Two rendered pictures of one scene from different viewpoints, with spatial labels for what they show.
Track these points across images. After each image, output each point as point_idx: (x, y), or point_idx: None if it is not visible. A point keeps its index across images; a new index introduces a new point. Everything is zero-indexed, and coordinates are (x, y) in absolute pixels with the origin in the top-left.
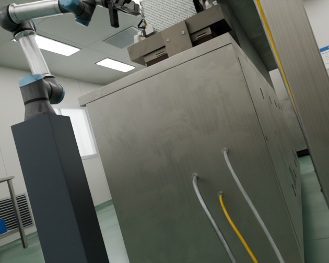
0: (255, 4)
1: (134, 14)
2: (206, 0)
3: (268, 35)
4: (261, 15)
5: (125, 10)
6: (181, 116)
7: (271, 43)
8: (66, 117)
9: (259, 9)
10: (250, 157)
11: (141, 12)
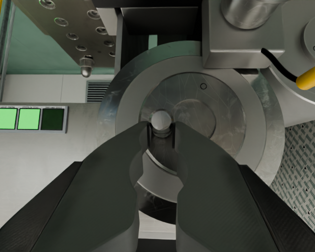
0: (1, 31)
1: (131, 126)
2: (82, 75)
3: None
4: None
5: (55, 178)
6: None
7: None
8: None
9: None
10: None
11: (138, 121)
